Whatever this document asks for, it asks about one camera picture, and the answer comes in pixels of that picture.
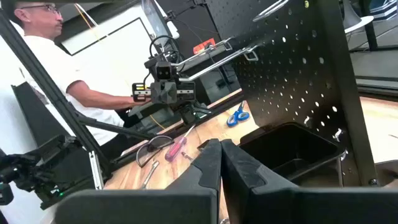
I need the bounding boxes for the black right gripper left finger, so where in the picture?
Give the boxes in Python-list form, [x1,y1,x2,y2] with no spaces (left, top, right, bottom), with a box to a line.
[54,138,222,224]

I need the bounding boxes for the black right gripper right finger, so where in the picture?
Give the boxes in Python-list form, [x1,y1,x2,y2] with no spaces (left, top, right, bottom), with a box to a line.
[221,139,398,224]

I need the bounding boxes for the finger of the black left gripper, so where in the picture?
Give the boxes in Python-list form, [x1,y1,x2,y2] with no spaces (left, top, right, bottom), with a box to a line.
[151,81,165,105]
[164,81,179,105]

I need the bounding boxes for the silver combination wrench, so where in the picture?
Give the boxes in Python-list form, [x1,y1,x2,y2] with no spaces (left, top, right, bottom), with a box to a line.
[141,160,160,190]

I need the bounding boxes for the silver double prong peg hook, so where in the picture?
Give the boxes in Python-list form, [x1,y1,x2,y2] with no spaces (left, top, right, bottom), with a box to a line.
[178,44,259,83]
[170,37,234,68]

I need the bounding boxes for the silver loop peg hook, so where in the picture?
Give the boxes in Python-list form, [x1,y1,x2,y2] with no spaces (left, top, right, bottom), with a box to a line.
[252,0,290,22]

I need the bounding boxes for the red box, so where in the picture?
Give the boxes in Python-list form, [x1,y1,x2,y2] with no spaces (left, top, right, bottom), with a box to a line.
[192,37,216,55]

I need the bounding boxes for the black plastic bin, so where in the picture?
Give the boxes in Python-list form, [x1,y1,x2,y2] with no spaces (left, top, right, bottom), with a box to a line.
[238,121,346,188]

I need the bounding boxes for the clear safety glasses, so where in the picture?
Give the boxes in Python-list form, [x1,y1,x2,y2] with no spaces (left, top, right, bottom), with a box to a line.
[136,134,175,169]

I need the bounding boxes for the black computer monitor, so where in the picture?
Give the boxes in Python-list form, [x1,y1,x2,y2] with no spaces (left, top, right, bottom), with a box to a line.
[141,0,180,41]

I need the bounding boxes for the person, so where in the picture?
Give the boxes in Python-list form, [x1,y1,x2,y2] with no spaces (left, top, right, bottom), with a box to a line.
[6,0,150,147]

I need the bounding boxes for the black device with green light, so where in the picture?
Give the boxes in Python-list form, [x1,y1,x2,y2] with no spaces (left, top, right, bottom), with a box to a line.
[0,134,105,211]

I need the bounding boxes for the black metal pegboard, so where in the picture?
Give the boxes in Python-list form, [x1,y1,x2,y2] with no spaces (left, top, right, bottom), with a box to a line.
[203,0,379,187]

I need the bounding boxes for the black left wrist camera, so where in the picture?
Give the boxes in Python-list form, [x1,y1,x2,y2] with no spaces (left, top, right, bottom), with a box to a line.
[154,61,174,81]

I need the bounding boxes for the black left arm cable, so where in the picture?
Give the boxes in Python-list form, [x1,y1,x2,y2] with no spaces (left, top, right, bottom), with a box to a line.
[148,34,186,65]

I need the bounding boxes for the translucent red handled screwdriver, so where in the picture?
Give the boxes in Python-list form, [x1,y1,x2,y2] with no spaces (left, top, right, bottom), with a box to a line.
[164,123,197,163]

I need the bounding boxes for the blue handled scissors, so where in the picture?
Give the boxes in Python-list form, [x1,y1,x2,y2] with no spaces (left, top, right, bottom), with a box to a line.
[226,100,251,128]

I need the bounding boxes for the yellow cable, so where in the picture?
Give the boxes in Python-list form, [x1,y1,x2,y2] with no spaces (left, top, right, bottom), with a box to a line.
[73,3,101,42]

